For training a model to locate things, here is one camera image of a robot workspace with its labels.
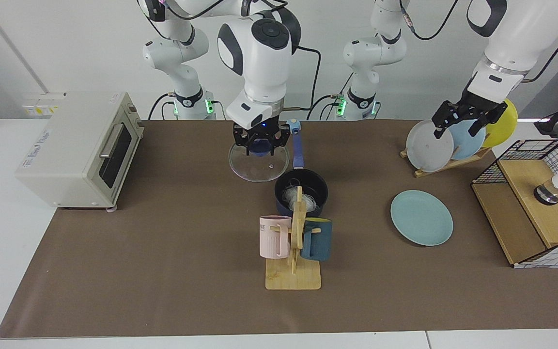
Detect glass lid blue knob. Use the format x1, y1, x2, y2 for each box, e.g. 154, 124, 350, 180
229, 138, 290, 183

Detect white vermicelli bundle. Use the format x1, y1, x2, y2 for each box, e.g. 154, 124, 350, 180
282, 186, 319, 214

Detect light blue plate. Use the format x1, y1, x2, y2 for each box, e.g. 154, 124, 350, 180
446, 119, 487, 160

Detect yellow plate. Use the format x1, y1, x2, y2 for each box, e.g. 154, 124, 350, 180
481, 98, 519, 148

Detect grey white plate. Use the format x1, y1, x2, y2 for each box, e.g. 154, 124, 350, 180
406, 120, 455, 173

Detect wooden plate rack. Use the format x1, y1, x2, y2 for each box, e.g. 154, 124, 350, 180
400, 147, 493, 178

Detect mint green plate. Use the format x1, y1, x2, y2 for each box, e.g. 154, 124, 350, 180
390, 190, 454, 247

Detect pink mug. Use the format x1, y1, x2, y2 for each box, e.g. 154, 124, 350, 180
259, 215, 293, 259

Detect dark teal mug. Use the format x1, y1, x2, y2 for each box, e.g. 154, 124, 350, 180
301, 218, 333, 262

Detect wooden cup stand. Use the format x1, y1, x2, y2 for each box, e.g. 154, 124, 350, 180
265, 186, 322, 291

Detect brown table cloth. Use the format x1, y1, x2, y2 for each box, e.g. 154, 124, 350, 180
0, 120, 558, 338

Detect pale toaster oven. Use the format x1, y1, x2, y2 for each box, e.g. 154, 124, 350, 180
15, 92, 145, 213

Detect white socket box yellow labels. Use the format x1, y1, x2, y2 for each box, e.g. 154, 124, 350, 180
21, 92, 66, 117

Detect black pot lavender handle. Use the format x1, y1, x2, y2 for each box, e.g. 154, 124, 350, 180
274, 127, 329, 218

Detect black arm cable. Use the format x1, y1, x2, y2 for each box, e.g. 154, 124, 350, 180
402, 0, 558, 83
163, 0, 322, 113

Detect black base cable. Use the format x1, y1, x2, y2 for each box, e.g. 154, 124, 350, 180
307, 72, 381, 121
147, 92, 178, 121

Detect wire basket wooden floor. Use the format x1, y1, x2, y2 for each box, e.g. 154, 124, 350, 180
471, 139, 558, 269

